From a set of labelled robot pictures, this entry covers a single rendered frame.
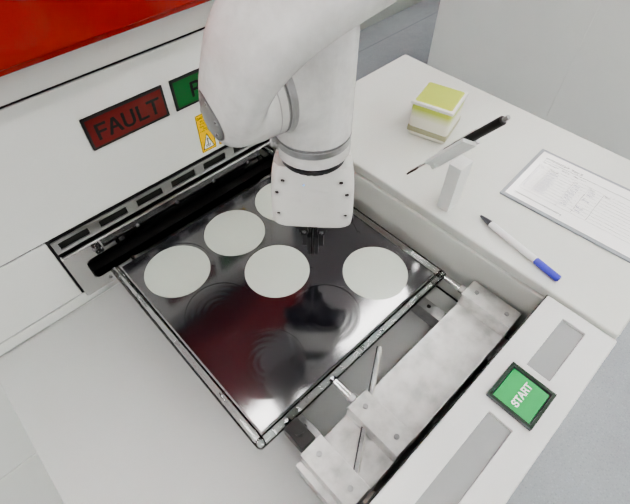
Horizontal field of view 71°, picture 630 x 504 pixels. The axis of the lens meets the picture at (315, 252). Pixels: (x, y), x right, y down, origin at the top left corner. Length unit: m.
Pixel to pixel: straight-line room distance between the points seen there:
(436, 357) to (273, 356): 0.23
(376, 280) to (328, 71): 0.36
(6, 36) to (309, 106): 0.29
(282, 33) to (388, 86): 0.65
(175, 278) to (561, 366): 0.54
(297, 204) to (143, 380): 0.37
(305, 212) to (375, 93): 0.44
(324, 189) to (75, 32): 0.30
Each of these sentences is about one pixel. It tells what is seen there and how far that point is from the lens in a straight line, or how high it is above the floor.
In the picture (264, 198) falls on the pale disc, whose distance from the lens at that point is 0.80.
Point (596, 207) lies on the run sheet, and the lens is 0.81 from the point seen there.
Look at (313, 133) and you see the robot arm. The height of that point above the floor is 1.19.
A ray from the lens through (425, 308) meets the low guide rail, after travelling 0.73.
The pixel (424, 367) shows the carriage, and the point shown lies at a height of 0.88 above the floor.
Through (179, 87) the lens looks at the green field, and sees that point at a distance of 0.70.
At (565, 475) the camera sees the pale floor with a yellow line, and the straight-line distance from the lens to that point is 1.67.
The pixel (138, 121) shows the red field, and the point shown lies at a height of 1.09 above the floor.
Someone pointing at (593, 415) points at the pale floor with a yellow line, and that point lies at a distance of 1.78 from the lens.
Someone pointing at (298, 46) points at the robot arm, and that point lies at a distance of 0.33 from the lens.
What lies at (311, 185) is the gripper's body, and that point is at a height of 1.11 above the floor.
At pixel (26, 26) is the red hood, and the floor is 1.26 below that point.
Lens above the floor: 1.46
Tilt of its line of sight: 52 degrees down
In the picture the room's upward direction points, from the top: straight up
